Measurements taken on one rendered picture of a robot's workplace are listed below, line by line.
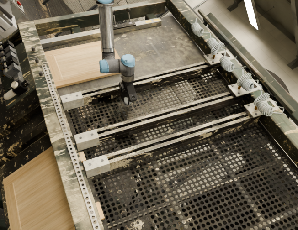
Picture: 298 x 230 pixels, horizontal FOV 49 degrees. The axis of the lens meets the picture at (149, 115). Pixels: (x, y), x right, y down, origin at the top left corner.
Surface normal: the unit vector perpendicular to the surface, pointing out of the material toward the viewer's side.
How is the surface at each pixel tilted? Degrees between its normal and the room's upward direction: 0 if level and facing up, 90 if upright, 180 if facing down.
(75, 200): 60
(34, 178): 90
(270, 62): 90
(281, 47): 90
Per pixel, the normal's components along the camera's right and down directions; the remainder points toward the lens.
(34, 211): -0.41, -0.43
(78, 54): 0.06, -0.65
